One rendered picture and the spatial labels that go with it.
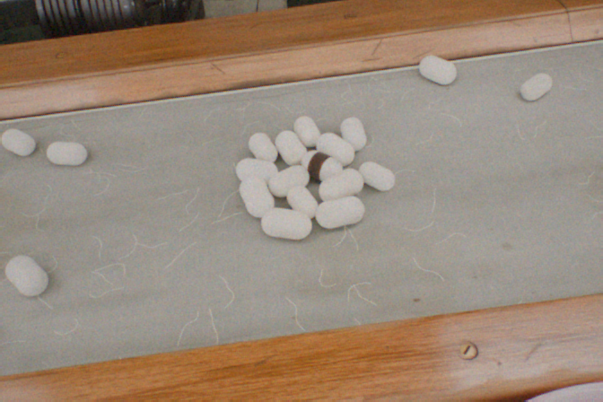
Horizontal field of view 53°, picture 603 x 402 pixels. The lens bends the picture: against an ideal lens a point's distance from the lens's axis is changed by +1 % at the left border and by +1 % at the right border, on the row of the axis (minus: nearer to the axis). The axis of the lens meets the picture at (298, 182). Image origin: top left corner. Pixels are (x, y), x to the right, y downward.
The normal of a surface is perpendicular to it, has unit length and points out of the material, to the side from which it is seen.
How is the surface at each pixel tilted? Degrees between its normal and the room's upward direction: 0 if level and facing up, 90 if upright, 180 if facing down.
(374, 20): 0
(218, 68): 45
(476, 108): 0
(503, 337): 0
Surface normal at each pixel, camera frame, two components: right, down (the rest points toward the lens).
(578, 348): -0.10, -0.74
